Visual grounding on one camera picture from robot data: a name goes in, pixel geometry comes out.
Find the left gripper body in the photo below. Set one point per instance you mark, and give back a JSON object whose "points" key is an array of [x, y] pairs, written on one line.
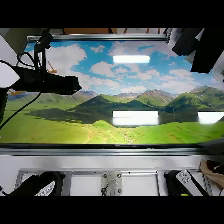
{"points": [[66, 84]]}

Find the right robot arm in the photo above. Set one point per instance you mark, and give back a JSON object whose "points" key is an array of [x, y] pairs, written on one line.
{"points": [[206, 50]]}

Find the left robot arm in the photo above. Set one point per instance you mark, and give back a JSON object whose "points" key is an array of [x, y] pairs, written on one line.
{"points": [[31, 80]]}

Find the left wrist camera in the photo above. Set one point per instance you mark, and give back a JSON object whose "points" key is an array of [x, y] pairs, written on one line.
{"points": [[44, 38]]}

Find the silver frame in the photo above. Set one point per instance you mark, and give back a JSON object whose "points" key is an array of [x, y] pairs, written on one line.
{"points": [[110, 156]]}

